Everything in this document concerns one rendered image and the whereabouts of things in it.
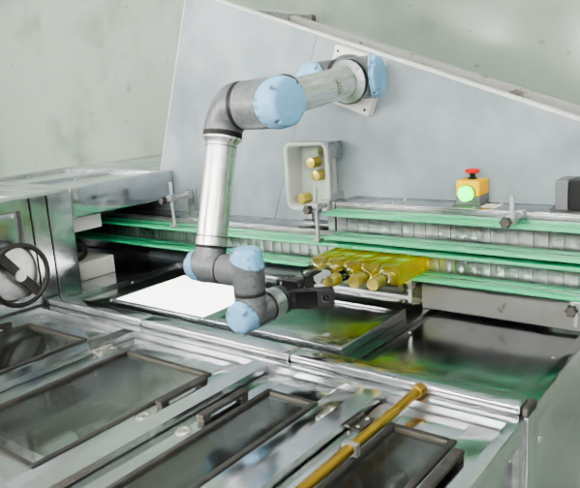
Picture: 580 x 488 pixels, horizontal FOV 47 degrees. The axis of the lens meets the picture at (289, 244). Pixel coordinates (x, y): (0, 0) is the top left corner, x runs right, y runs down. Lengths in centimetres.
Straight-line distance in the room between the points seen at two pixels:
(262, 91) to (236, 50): 95
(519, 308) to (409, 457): 73
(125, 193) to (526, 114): 145
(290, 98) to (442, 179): 68
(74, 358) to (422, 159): 115
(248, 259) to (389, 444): 50
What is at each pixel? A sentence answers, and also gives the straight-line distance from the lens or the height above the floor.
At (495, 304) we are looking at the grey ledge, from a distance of 192.
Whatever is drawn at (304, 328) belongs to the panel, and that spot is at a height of 124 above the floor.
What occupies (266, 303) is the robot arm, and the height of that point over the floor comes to 147.
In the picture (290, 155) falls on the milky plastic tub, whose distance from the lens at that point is 223.
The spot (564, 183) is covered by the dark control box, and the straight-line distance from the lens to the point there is 184.
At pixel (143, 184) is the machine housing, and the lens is 263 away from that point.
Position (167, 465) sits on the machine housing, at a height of 186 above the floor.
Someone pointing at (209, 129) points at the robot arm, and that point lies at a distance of 161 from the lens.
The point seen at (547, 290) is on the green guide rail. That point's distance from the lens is 180.
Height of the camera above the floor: 259
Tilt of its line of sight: 50 degrees down
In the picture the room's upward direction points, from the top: 110 degrees counter-clockwise
